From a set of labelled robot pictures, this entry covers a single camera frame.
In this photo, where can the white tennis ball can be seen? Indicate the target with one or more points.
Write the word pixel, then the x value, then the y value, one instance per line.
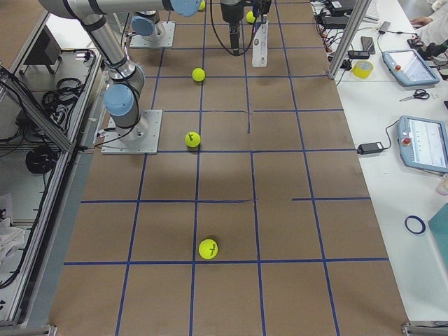
pixel 259 45

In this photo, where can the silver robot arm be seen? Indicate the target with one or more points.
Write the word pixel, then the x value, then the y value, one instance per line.
pixel 153 16
pixel 122 98

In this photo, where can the tennis ball left front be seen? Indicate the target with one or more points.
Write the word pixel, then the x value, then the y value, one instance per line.
pixel 250 18

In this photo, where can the tennis ball left far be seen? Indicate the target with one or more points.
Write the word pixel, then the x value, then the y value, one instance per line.
pixel 202 5

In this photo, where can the tennis ball table centre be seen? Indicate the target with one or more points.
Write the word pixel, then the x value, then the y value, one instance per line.
pixel 198 74

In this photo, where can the tennis ball near base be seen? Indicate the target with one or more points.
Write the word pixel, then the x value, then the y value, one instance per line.
pixel 192 139

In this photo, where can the tennis ball right front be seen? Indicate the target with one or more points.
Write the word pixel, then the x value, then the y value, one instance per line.
pixel 208 249

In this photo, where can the black smartphone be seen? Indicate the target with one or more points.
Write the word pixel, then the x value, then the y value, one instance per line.
pixel 368 44

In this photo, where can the yellow tape roll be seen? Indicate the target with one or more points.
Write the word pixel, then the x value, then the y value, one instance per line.
pixel 362 69

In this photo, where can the blue teach pendant far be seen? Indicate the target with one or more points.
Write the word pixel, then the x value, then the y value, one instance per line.
pixel 409 68

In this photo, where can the blue teach pendant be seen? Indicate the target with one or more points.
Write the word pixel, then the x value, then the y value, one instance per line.
pixel 423 143
pixel 409 68

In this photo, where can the black power adapter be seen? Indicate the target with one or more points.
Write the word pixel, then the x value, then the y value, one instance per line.
pixel 370 148

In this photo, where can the scissors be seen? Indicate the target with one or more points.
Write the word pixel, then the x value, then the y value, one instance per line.
pixel 418 94

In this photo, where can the blue teach pendant near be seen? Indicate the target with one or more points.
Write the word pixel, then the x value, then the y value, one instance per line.
pixel 423 143

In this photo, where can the white cloth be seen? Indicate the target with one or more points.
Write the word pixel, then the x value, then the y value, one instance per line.
pixel 12 238

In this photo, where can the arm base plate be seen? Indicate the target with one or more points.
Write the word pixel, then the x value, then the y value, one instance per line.
pixel 152 36
pixel 144 138

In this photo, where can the aluminium frame post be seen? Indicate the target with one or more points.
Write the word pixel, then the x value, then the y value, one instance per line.
pixel 356 17

